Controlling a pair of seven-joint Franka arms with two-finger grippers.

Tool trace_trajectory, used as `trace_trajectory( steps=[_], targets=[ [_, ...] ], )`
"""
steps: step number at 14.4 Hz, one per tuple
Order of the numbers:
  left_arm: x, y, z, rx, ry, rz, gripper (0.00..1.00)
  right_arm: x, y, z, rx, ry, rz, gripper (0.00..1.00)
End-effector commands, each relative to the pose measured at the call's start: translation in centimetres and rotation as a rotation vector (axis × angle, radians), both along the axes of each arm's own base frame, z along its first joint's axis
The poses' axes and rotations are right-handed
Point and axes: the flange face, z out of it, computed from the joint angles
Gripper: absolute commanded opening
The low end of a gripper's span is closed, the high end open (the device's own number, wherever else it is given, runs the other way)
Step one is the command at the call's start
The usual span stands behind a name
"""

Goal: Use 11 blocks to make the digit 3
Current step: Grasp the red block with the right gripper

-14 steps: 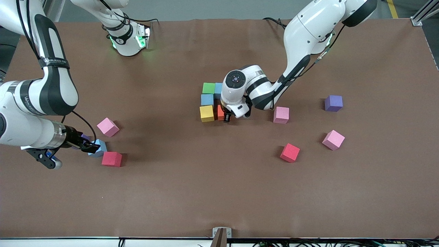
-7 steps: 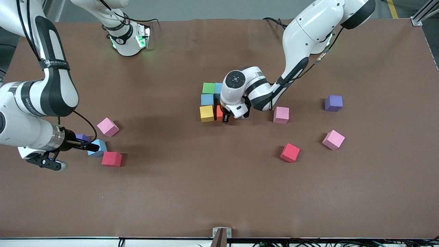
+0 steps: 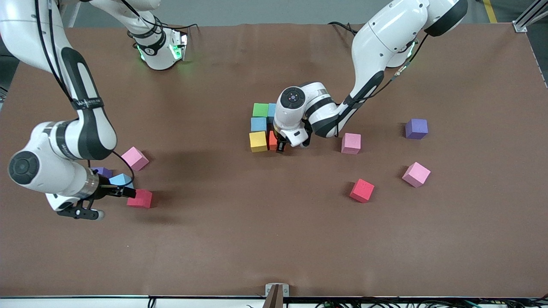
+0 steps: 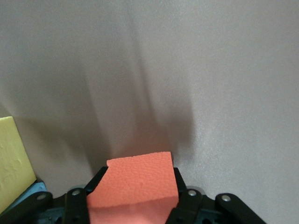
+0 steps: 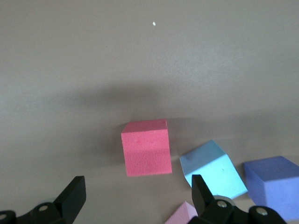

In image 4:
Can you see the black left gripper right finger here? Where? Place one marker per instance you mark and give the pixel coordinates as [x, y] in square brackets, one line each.
[191, 207]

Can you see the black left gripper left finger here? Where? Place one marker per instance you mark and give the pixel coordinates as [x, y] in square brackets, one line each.
[74, 205]

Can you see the blue foam cube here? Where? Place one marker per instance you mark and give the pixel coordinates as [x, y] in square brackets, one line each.
[35, 190]

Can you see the orange foam cube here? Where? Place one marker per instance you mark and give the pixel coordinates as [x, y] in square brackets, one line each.
[135, 182]

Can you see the yellow foam cube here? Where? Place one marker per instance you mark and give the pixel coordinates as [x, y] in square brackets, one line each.
[11, 163]

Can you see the brown table cover sheet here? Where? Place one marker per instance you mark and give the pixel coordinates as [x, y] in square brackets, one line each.
[187, 70]

